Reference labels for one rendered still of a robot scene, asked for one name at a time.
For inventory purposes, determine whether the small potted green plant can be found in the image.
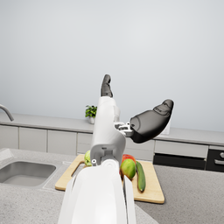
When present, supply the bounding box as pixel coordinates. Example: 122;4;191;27
84;104;98;125

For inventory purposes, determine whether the pale green cabbage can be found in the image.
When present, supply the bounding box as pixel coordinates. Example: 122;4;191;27
83;150;93;167

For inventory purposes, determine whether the red tomato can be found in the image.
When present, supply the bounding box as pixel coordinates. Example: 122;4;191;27
121;153;137;164

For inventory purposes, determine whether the green red mango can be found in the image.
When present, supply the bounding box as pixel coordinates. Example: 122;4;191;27
120;158;137;180

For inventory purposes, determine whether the pale cabinet run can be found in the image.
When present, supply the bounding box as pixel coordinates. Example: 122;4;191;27
0;124;210;162

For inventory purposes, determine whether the green cucumber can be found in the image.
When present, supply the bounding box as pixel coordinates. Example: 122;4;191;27
135;160;147;193

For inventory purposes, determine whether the wooden cutting board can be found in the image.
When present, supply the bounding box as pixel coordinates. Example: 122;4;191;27
54;154;165;205

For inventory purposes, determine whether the steel kitchen sink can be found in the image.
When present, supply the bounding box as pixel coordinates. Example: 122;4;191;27
0;160;57;187

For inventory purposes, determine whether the grey curved faucet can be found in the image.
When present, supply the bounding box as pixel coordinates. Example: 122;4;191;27
0;103;15;123

